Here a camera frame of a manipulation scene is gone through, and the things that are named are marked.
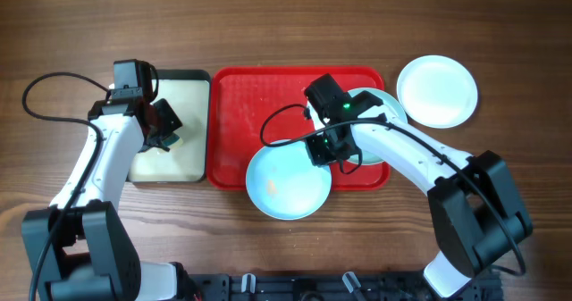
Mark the green yellow sponge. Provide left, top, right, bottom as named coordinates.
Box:
left=162, top=133, right=183, bottom=152

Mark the light blue plate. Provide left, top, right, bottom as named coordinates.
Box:
left=246, top=139, right=332, bottom=221

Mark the white plate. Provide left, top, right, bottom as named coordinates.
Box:
left=396, top=55, right=478, bottom=129

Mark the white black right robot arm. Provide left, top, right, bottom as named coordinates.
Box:
left=305, top=88, right=533, bottom=297

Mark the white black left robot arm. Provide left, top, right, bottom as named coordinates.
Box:
left=21, top=98, right=194, bottom=300

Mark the black metal water tray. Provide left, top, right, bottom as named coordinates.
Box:
left=128, top=70, right=211, bottom=183

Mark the red plastic tray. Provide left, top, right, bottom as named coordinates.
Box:
left=206, top=66, right=391, bottom=191

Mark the mint green plate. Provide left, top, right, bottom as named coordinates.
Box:
left=312, top=87, right=408, bottom=166

